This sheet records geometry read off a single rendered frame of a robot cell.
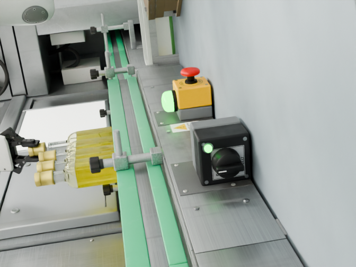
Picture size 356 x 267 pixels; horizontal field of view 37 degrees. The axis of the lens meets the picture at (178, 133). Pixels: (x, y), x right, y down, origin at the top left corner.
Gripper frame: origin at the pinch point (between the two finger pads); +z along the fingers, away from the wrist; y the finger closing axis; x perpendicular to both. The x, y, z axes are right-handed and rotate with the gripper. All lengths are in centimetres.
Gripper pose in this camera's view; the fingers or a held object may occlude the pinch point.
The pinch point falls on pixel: (32, 150)
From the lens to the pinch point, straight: 146.0
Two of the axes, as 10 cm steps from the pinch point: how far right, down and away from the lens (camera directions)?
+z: 9.9, -0.3, -1.6
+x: 1.3, -4.1, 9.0
